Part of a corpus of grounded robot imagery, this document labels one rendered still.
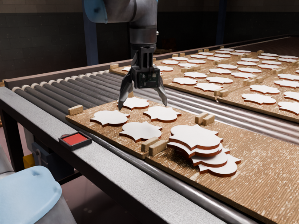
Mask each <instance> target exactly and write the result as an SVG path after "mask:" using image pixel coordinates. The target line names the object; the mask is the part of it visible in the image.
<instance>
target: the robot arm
mask: <svg viewBox="0 0 299 224"><path fill-rule="evenodd" d="M157 4H158V0H84V7H85V13H86V15H87V17H88V19H89V20H90V21H92V22H94V23H105V24H106V23H116V22H129V25H130V28H129V31H130V43H132V44H131V49H132V50H137V52H136V54H135V56H134V58H133V60H132V62H131V68H130V69H129V71H128V73H127V74H126V75H125V76H124V77H123V79H122V82H121V87H120V93H119V98H118V110H119V111H120V110H121V108H122V107H123V105H124V102H125V101H126V100H127V98H128V94H129V93H131V92H132V90H133V87H132V85H133V84H132V80H133V82H134V87H135V89H137V87H138V88H139V89H143V88H153V89H154V90H155V91H157V92H158V96H159V97H160V98H161V101H162V103H163V104H164V105H165V107H166V106H167V96H166V91H165V89H164V86H163V80H162V77H161V76H160V69H159V68H158V67H157V66H155V65H153V53H154V50H155V49H156V44H155V43H156V42H157V35H158V34H159V32H157ZM0 224H77V223H76V221H75V219H74V217H73V215H72V213H71V211H70V209H69V207H68V205H67V203H66V201H65V199H64V197H63V195H62V189H61V186H60V184H59V183H58V182H56V181H55V180H54V178H53V176H52V174H51V172H50V171H49V170H48V169H47V168H46V167H44V166H34V167H30V168H27V169H25V170H22V171H19V172H16V173H15V172H14V170H13V168H12V166H11V164H10V162H9V160H8V158H7V156H6V154H5V152H4V150H3V148H2V147H1V145H0Z"/></svg>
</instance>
